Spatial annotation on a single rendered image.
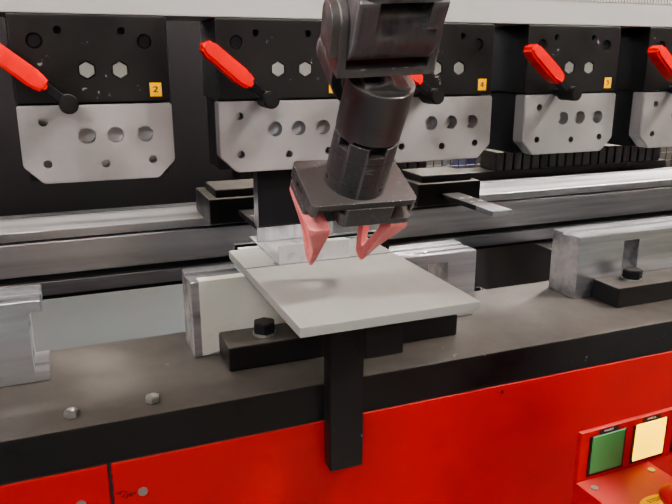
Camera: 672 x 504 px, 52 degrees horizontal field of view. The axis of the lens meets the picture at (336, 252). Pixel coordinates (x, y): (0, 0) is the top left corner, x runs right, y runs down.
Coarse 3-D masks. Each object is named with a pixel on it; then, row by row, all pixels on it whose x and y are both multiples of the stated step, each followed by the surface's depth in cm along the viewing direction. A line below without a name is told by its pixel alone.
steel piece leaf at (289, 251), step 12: (288, 240) 85; (300, 240) 85; (336, 240) 78; (348, 240) 78; (276, 252) 80; (288, 252) 76; (300, 252) 76; (324, 252) 77; (336, 252) 78; (348, 252) 79
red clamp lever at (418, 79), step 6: (414, 78) 78; (420, 78) 78; (420, 84) 79; (426, 84) 79; (420, 90) 80; (426, 90) 79; (432, 90) 79; (438, 90) 79; (420, 96) 81; (426, 96) 80; (432, 96) 79; (438, 96) 79; (426, 102) 81; (432, 102) 79; (438, 102) 79
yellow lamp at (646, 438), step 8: (640, 424) 75; (648, 424) 76; (656, 424) 76; (664, 424) 77; (640, 432) 75; (648, 432) 76; (656, 432) 77; (664, 432) 77; (640, 440) 76; (648, 440) 76; (656, 440) 77; (640, 448) 76; (648, 448) 77; (656, 448) 77; (640, 456) 76; (648, 456) 77
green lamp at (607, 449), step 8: (616, 432) 74; (624, 432) 74; (600, 440) 73; (608, 440) 74; (616, 440) 74; (592, 448) 73; (600, 448) 73; (608, 448) 74; (616, 448) 74; (592, 456) 73; (600, 456) 74; (608, 456) 74; (616, 456) 75; (592, 464) 74; (600, 464) 74; (608, 464) 75; (616, 464) 75; (592, 472) 74
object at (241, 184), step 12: (228, 180) 108; (240, 180) 108; (252, 180) 108; (204, 192) 105; (216, 192) 101; (228, 192) 101; (240, 192) 102; (252, 192) 103; (204, 204) 103; (216, 204) 100; (228, 204) 101; (240, 204) 101; (252, 204) 102; (204, 216) 104; (216, 216) 101; (228, 216) 101; (240, 216) 102; (252, 216) 97
